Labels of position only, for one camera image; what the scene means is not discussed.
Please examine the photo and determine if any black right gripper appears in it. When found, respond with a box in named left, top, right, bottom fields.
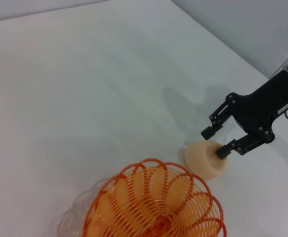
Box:
left=200, top=70, right=288, bottom=160

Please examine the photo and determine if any beige round bread bun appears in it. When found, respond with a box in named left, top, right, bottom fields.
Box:
left=184, top=140, right=229, bottom=181

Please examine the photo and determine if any orange plastic wire basket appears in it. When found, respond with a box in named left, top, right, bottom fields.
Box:
left=83, top=158, right=227, bottom=237

